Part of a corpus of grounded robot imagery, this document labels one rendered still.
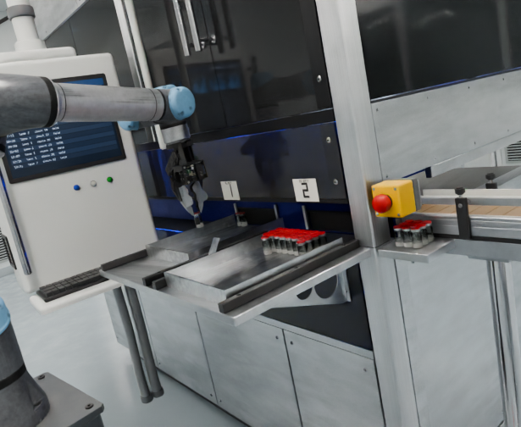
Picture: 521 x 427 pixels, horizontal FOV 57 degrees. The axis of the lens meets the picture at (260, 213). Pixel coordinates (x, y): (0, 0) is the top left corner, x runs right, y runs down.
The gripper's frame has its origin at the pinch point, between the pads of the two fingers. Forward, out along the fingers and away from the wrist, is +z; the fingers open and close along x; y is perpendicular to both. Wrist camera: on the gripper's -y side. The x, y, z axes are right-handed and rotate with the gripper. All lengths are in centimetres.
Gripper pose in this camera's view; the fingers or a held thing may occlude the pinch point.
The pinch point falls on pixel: (194, 209)
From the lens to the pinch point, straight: 142.2
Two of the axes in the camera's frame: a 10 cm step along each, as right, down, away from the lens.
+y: 5.7, 0.3, -8.2
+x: 7.9, -3.2, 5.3
